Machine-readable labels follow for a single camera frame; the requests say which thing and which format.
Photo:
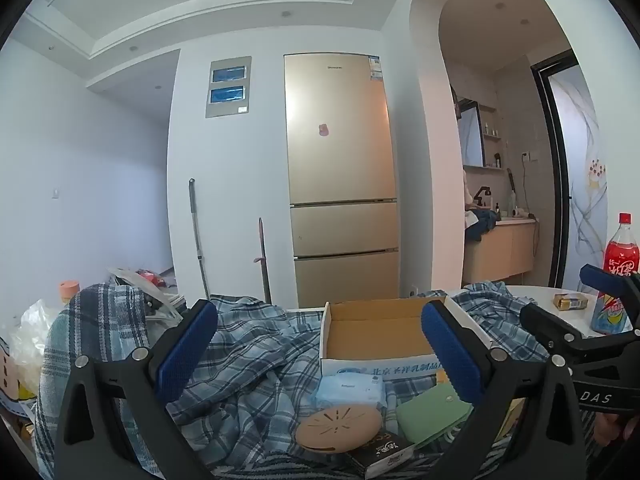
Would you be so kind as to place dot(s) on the small black box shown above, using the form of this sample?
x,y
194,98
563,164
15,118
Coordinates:
x,y
380,452

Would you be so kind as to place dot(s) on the upright hair tool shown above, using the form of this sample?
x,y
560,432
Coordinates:
x,y
511,190

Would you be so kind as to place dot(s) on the person's right hand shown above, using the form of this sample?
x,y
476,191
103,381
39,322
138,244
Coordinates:
x,y
607,430

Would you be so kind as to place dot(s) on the red soda bottle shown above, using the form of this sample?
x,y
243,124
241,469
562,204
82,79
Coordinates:
x,y
620,260

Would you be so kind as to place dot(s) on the bathroom wall shelf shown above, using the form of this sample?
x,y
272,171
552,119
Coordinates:
x,y
492,132

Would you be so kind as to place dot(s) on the black faucet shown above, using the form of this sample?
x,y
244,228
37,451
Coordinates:
x,y
482,195

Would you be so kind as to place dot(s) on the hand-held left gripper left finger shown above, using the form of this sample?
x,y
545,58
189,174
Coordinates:
x,y
185,350

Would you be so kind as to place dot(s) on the pink fridge sticker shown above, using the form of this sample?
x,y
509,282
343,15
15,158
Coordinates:
x,y
324,129

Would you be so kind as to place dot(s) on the clear plastic bag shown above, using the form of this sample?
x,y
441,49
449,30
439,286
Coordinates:
x,y
35,340

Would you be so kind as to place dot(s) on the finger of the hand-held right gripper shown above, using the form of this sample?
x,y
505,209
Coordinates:
x,y
545,325
597,276

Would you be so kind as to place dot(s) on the green wallet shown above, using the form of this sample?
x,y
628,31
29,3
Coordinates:
x,y
430,415

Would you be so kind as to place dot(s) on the wall electrical panel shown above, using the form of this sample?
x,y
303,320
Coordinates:
x,y
227,87

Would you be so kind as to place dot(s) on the blue plaid blanket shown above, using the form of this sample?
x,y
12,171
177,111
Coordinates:
x,y
250,350

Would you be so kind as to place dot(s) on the fridge energy label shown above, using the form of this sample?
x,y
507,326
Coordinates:
x,y
375,67

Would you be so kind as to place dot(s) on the gold three-door refrigerator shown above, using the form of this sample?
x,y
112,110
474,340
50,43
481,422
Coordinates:
x,y
340,160

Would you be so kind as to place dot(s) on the red packets pile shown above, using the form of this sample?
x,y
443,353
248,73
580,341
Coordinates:
x,y
150,277

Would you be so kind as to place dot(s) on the orange cup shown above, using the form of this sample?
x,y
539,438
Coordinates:
x,y
69,291

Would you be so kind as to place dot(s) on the white wall socket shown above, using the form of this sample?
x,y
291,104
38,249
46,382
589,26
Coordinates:
x,y
526,155

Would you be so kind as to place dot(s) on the blue wet wipes pack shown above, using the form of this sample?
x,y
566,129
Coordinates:
x,y
350,390

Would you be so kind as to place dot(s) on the small yellow pack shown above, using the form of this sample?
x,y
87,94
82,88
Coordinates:
x,y
570,301

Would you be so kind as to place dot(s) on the cardboard box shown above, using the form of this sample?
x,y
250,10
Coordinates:
x,y
375,330

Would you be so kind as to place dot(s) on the dark broom stick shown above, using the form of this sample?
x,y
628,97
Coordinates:
x,y
264,265

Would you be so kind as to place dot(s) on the black framed glass door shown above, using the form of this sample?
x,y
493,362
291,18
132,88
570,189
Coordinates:
x,y
575,170

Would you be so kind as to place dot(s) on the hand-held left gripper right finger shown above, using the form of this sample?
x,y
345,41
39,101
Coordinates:
x,y
450,350

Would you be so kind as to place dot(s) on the grey white bag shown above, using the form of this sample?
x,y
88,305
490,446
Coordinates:
x,y
160,300

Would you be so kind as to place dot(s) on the bathroom mirror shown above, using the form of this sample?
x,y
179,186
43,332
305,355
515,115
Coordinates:
x,y
471,135

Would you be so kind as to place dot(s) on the round tan perforated disc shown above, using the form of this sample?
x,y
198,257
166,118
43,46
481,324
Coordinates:
x,y
335,427

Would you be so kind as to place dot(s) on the wooden vanity cabinet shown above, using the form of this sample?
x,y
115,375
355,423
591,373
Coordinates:
x,y
500,255

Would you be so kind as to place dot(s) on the blue cloth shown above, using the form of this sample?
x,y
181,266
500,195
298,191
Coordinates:
x,y
482,222

